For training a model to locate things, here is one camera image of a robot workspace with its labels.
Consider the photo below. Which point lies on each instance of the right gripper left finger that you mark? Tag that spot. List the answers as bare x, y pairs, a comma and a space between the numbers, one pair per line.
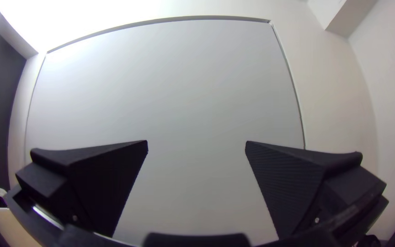
91, 185

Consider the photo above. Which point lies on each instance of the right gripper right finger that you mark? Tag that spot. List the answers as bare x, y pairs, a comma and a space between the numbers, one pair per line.
293, 188

